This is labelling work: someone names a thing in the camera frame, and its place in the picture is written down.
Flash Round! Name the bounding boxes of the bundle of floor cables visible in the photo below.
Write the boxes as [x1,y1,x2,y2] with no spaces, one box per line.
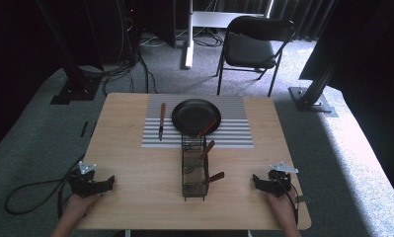
[79,0,225,97]

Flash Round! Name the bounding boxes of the grey striped placemat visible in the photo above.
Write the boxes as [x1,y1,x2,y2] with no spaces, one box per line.
[141,94,255,149]

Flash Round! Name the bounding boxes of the person's right hand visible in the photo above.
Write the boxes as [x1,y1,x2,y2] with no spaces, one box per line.
[266,191,299,225]

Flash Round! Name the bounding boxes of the wooden handled table knife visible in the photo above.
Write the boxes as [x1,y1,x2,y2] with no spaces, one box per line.
[158,102,167,142]

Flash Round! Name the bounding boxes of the wooden handled spoon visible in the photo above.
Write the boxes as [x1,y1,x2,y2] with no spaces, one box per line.
[184,139,216,175]

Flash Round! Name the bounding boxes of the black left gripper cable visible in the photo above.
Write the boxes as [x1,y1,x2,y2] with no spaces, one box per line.
[3,153,87,220]

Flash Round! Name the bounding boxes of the black stand with base plate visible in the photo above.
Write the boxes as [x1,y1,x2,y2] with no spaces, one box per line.
[36,0,104,106]

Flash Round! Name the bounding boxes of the black wire cutlery basket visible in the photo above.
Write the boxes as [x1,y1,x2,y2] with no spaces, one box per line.
[181,132,209,202]

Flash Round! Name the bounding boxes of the wooden handled fork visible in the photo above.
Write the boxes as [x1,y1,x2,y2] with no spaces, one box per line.
[188,118,218,149]

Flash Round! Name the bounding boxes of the black slanted stand, grey base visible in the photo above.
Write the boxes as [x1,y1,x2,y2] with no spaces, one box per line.
[288,33,339,119]

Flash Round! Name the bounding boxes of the black round plate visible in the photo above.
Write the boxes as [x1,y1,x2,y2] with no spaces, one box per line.
[171,98,222,136]

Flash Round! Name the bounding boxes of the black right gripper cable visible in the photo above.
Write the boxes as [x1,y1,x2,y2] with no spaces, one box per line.
[276,170,312,227]

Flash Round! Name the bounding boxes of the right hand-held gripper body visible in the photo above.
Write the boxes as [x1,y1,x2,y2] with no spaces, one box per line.
[265,160,299,198]

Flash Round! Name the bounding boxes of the short wooden handled utensil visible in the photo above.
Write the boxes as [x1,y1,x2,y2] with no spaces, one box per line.
[202,171,225,186]

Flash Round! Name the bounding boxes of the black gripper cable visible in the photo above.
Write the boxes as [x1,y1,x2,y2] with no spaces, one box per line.
[276,170,312,227]
[3,153,87,220]

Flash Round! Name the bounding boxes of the person's left hand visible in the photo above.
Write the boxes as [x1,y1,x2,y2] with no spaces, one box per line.
[64,193,103,219]

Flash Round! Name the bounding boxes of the black folding chair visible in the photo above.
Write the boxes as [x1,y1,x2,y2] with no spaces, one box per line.
[215,15,297,98]

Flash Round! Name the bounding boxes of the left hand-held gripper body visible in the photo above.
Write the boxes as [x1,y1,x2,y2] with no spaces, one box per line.
[67,160,104,199]

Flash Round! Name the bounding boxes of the white desk frame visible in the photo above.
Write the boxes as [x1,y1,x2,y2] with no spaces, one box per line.
[184,0,276,70]

